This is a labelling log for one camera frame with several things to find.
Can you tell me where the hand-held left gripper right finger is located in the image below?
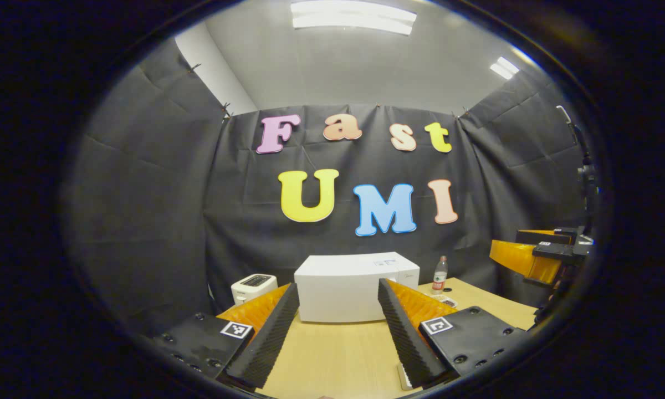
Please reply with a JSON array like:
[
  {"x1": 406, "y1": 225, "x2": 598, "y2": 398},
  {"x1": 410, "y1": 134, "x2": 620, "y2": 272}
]
[{"x1": 377, "y1": 278, "x2": 527, "y2": 388}]

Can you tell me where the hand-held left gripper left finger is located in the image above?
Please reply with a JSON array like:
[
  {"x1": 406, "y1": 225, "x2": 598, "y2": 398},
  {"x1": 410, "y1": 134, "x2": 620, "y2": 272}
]
[{"x1": 152, "y1": 283, "x2": 300, "y2": 390}]

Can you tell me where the white microwave oven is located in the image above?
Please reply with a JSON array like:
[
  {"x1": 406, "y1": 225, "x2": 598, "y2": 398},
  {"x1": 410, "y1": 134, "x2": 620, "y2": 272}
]
[{"x1": 294, "y1": 252, "x2": 421, "y2": 324}]

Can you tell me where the white toaster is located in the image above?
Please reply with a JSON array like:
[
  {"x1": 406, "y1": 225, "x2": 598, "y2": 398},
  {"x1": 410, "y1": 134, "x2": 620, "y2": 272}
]
[{"x1": 231, "y1": 274, "x2": 278, "y2": 306}]

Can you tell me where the dark metal stand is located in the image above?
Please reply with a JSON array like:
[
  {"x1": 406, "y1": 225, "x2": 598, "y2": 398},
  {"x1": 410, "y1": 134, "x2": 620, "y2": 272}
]
[{"x1": 556, "y1": 104, "x2": 600, "y2": 228}]

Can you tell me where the clear plastic water bottle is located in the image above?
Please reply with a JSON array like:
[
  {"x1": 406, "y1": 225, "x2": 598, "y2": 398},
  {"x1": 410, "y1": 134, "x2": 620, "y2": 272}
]
[{"x1": 432, "y1": 255, "x2": 448, "y2": 295}]

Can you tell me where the black backdrop cloth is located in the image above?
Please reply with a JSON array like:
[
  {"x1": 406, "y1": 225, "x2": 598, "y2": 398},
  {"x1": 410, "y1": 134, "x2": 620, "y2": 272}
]
[{"x1": 61, "y1": 39, "x2": 599, "y2": 339}]

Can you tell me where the small ceiling light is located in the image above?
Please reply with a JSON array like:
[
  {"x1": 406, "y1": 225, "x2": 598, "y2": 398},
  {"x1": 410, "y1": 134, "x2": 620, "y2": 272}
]
[{"x1": 489, "y1": 56, "x2": 520, "y2": 80}]

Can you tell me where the large ceiling light panel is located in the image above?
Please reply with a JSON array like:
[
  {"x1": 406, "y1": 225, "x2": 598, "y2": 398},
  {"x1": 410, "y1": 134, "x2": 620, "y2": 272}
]
[{"x1": 290, "y1": 0, "x2": 417, "y2": 36}]

